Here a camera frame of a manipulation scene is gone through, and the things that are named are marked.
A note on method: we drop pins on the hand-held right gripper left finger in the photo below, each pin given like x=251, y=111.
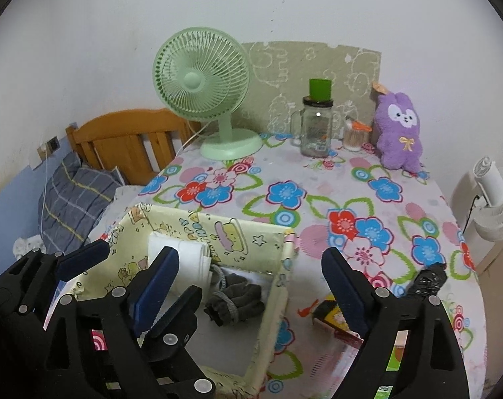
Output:
x=155, y=295

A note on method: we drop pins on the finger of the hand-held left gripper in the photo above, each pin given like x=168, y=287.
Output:
x=180, y=309
x=85, y=254

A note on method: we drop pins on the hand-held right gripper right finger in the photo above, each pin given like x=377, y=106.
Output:
x=345, y=295

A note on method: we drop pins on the cartoon printed tissue pack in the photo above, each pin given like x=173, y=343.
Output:
x=330, y=312

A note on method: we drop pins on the black plastic bag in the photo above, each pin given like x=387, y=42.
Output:
x=428, y=279

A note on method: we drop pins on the yellow printed fabric storage box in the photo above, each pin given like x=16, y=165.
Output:
x=234, y=232

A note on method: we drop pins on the white folded cloth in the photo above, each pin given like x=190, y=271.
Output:
x=189, y=257

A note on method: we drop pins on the grey plaid pillow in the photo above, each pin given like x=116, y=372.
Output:
x=72, y=199

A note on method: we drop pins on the white crumpled cloth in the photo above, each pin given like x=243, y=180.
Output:
x=27, y=246

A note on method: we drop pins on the grey sock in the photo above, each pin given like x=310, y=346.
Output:
x=239, y=297

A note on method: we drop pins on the floral tablecloth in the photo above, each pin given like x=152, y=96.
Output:
x=318, y=199

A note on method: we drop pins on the wooden bed headboard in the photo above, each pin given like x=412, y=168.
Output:
x=122, y=133

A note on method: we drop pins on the cotton swab jar orange lid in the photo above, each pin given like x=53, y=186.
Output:
x=355, y=137

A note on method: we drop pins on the beige wooden door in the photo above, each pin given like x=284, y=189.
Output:
x=498, y=253

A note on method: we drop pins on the glass jar mug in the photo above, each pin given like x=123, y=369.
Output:
x=315, y=129

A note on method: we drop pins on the purple plush bunny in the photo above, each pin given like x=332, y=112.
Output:
x=401, y=133

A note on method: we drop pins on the white standing fan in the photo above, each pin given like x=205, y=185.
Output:
x=494, y=199

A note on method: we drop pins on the green plastic cap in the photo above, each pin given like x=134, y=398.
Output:
x=320, y=89

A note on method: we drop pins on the green desk fan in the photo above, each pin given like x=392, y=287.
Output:
x=201, y=79

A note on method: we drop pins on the beige printed board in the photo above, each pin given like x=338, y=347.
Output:
x=284, y=70

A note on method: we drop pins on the wall power socket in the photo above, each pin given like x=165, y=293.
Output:
x=50, y=146

